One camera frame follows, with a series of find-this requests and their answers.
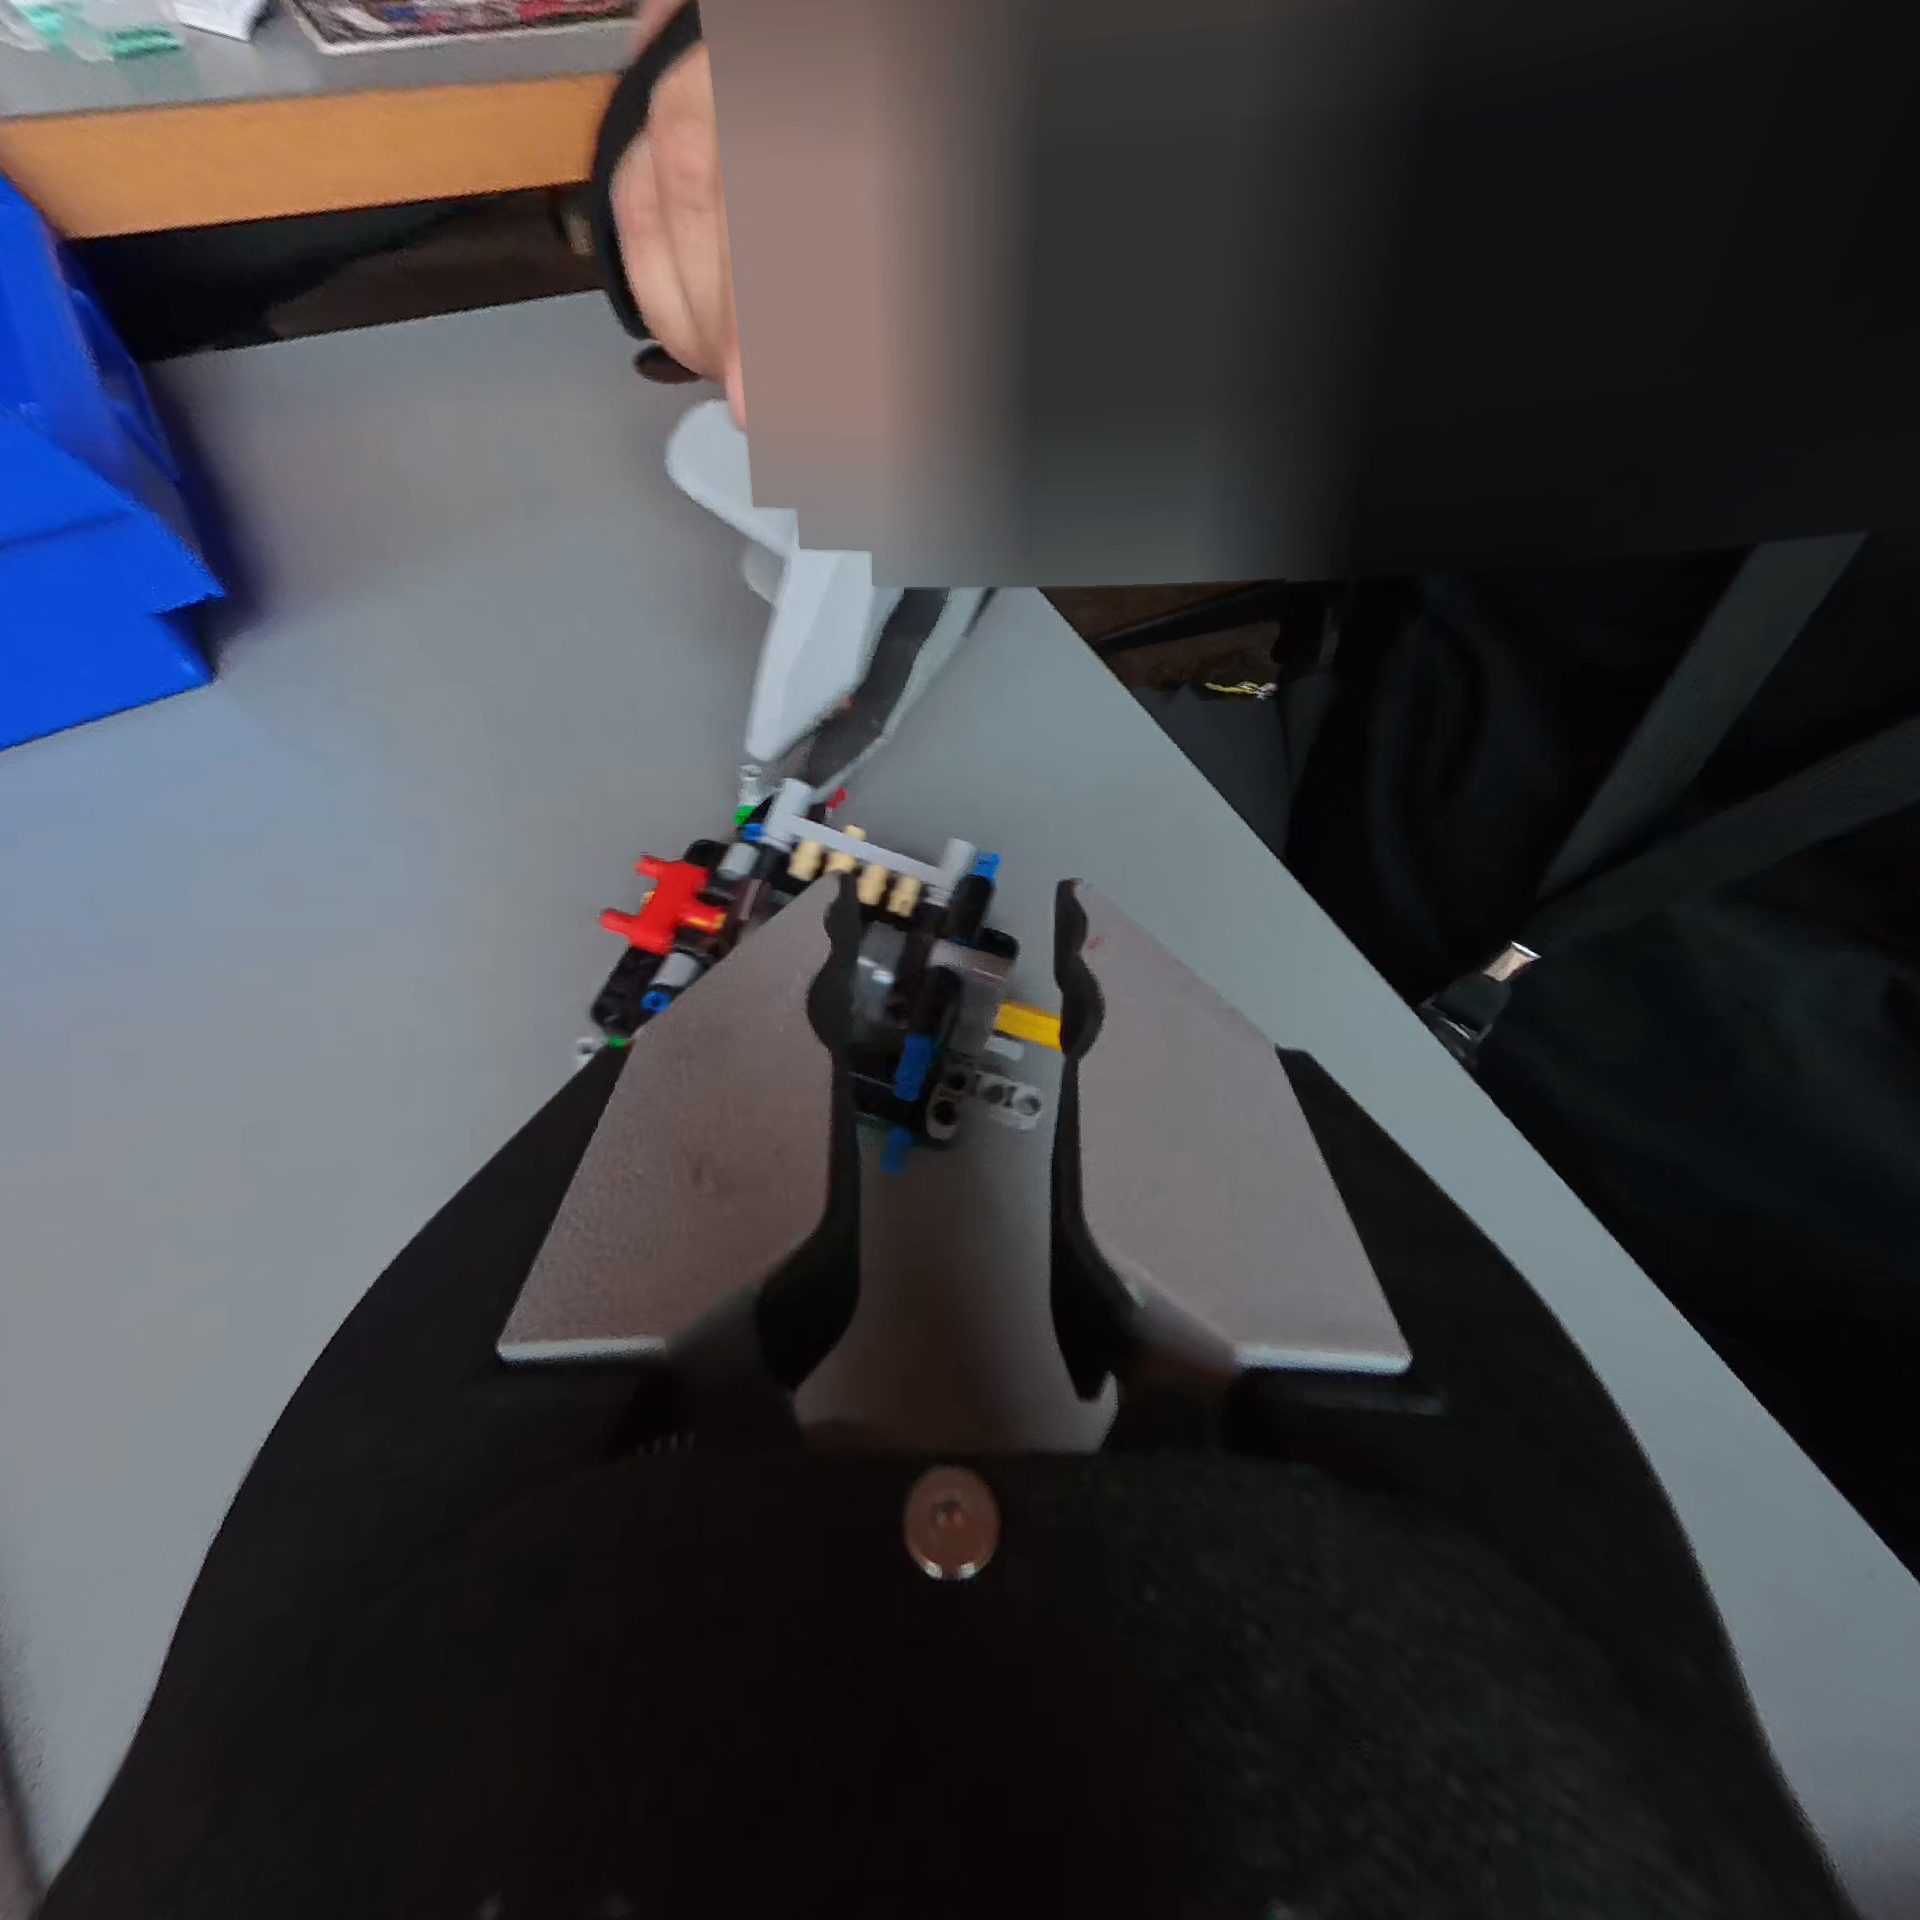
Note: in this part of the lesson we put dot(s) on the printed instruction booklet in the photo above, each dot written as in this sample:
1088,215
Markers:
450,24

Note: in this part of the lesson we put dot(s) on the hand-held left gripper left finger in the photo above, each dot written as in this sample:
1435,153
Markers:
690,1171

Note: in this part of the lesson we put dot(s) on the white paper sheet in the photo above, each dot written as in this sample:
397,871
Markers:
221,15

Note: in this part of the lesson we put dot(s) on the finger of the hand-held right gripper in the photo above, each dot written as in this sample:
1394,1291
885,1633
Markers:
809,628
914,651

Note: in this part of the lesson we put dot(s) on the multicoloured lego technic assembly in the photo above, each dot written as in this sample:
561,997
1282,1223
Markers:
705,914

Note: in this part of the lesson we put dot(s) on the clear plastic parts bags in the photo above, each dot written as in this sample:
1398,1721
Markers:
89,27

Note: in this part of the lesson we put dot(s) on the grey table with wooden edge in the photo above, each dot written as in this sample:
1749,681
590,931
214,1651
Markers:
299,148

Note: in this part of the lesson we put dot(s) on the person's right hand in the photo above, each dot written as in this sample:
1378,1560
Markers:
672,225

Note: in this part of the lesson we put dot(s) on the blue plastic bin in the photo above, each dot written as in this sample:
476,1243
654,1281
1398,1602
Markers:
76,523

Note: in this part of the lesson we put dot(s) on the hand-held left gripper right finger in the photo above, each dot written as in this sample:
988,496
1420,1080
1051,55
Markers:
1214,1185

